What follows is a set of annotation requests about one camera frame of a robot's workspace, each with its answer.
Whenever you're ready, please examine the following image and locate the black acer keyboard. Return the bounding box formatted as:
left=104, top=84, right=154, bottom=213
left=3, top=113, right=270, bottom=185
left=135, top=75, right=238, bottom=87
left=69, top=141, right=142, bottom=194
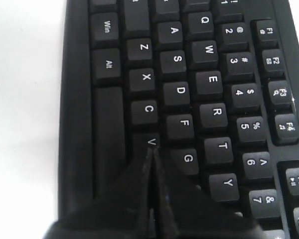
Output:
left=58, top=0, right=299, bottom=239

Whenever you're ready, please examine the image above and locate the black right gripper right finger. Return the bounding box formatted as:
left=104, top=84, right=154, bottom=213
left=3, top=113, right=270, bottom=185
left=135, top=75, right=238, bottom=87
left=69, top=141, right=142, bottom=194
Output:
left=152, top=147, right=265, bottom=239

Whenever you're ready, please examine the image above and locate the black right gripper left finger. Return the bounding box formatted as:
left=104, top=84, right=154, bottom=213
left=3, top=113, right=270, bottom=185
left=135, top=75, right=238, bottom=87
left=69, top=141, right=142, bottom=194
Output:
left=44, top=148, right=153, bottom=239

